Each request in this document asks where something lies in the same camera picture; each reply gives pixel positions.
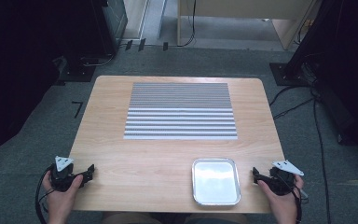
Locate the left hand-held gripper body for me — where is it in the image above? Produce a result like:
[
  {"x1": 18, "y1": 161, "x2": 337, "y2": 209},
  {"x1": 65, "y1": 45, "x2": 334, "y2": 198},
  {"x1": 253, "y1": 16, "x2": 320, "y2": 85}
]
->
[{"x1": 49, "y1": 155, "x2": 87, "y2": 192}]

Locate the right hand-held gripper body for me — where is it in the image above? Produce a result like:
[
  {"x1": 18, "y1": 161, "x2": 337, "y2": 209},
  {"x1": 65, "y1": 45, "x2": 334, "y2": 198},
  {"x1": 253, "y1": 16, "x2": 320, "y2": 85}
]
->
[{"x1": 268, "y1": 159, "x2": 305, "y2": 197}]

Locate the person's right hand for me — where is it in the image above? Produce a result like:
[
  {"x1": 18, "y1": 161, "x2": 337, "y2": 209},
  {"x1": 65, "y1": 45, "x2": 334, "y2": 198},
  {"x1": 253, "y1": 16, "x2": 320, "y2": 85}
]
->
[{"x1": 256, "y1": 174, "x2": 306, "y2": 218}]

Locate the person's left hand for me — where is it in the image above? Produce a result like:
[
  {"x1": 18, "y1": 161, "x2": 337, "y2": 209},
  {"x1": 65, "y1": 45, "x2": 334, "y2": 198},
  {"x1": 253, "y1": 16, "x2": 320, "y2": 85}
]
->
[{"x1": 41, "y1": 170, "x2": 85, "y2": 218}]

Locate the silver metal tray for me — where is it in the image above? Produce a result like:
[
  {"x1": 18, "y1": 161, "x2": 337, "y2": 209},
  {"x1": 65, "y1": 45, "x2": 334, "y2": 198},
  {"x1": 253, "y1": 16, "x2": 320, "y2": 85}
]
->
[{"x1": 191, "y1": 157, "x2": 242, "y2": 207}]

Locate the black tape corner mark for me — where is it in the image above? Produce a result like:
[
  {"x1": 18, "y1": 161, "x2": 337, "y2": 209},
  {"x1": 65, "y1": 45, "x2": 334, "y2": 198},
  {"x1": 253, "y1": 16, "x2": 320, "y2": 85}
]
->
[{"x1": 71, "y1": 100, "x2": 84, "y2": 119}]

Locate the grey striped placemat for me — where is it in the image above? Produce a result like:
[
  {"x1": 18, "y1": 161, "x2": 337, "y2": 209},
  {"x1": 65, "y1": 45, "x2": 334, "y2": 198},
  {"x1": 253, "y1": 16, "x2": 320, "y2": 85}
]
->
[{"x1": 123, "y1": 81, "x2": 240, "y2": 141}]

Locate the dark curtain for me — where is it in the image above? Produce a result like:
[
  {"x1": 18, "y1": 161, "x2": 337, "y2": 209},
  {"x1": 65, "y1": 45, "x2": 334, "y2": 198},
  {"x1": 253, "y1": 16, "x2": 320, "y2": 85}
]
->
[
  {"x1": 0, "y1": 0, "x2": 106, "y2": 162},
  {"x1": 287, "y1": 0, "x2": 358, "y2": 158}
]

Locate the dark equipment cabinet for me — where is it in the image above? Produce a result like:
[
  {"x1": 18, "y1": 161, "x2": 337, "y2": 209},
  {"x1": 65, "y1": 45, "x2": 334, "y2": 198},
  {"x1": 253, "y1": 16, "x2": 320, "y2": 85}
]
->
[{"x1": 90, "y1": 0, "x2": 129, "y2": 58}]

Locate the light wooden cabinet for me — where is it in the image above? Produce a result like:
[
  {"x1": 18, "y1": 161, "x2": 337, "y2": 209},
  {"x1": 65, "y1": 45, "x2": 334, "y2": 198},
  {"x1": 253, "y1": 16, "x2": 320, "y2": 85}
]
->
[{"x1": 176, "y1": 0, "x2": 322, "y2": 51}]

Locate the right hand-held gripper cable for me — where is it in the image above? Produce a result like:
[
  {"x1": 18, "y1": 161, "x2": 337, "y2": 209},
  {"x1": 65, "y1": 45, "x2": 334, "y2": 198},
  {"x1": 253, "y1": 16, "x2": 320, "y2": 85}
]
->
[{"x1": 292, "y1": 185, "x2": 310, "y2": 224}]

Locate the hand-held gripper cable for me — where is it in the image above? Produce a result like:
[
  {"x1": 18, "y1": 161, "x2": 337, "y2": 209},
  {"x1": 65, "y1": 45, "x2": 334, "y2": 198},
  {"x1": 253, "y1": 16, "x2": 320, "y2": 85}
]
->
[
  {"x1": 292, "y1": 185, "x2": 310, "y2": 224},
  {"x1": 34, "y1": 165, "x2": 56, "y2": 224}
]

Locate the left hand-held gripper cable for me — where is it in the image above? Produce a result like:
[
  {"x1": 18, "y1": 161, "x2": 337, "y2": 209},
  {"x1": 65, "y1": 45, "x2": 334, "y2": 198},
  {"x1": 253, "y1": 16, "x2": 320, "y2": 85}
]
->
[{"x1": 34, "y1": 165, "x2": 56, "y2": 224}]

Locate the long black floor cable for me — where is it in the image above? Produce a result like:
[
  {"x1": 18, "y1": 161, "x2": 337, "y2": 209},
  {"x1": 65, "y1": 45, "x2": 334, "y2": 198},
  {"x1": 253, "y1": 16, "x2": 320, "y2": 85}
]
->
[{"x1": 311, "y1": 98, "x2": 333, "y2": 224}]

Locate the black stand base plate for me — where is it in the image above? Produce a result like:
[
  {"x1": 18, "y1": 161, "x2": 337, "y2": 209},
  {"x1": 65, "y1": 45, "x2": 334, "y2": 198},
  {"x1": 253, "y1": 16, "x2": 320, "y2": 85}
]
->
[
  {"x1": 268, "y1": 62, "x2": 319, "y2": 87},
  {"x1": 54, "y1": 55, "x2": 98, "y2": 86}
]

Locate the black hanging cable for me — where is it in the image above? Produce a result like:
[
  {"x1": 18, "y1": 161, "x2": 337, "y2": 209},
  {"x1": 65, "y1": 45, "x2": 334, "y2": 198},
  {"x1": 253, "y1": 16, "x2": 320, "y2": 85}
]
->
[{"x1": 178, "y1": 0, "x2": 198, "y2": 49}]

